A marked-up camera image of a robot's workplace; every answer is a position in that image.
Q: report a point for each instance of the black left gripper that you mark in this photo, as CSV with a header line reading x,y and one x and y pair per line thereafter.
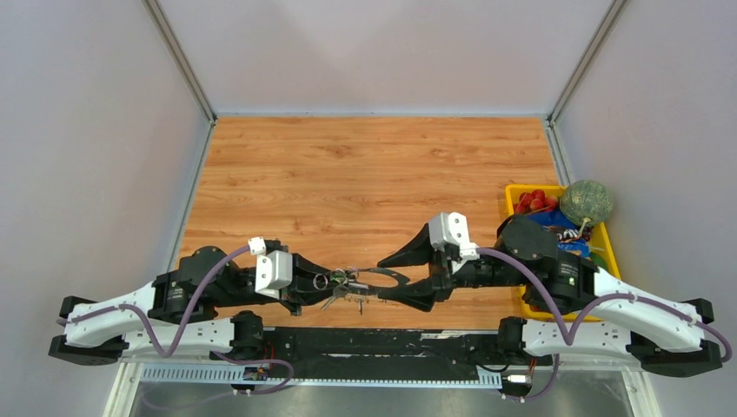
x,y
302,292

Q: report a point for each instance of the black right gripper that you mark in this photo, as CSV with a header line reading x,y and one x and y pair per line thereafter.
x,y
418,251

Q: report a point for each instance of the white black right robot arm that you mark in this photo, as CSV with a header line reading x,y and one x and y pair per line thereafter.
x,y
590,311

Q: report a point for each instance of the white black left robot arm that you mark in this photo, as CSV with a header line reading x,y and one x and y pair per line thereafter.
x,y
201,307

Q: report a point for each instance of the red strawberries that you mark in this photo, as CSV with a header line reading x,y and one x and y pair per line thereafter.
x,y
534,202

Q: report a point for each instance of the blue chips bag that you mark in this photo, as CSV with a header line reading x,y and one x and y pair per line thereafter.
x,y
570,237

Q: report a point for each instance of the green lime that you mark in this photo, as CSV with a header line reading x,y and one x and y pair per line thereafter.
x,y
598,260

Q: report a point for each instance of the green melon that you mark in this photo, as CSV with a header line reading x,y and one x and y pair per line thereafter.
x,y
587,202

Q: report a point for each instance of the yellow plastic bin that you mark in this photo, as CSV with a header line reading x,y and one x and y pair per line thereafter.
x,y
599,243

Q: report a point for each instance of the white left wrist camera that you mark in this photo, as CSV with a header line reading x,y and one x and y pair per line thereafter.
x,y
274,267

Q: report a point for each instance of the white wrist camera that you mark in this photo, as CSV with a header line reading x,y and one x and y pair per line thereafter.
x,y
274,267
448,233

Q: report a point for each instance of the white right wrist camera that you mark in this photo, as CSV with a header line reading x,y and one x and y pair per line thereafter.
x,y
448,233

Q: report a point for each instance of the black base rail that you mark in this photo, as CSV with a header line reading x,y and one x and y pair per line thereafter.
x,y
377,354

